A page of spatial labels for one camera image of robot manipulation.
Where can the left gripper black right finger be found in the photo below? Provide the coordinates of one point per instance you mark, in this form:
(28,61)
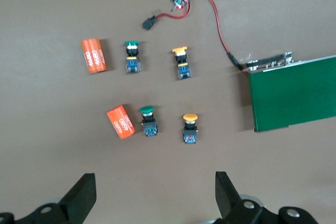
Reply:
(228,200)

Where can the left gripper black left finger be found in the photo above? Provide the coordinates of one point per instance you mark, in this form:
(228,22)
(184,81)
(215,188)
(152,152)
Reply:
(76,200)

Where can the orange 4680 cylinder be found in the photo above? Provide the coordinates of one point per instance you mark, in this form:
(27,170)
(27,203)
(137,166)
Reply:
(120,122)
(93,56)

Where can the green mushroom push button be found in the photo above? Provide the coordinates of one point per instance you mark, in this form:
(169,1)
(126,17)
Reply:
(149,127)
(132,51)

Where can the yellow mushroom push button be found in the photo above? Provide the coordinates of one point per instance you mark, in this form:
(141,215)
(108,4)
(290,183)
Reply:
(182,64)
(190,132)

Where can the green conveyor belt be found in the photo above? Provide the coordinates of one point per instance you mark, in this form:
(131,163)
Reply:
(294,95)

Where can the black plug with red lead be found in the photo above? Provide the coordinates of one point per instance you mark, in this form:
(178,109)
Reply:
(148,22)

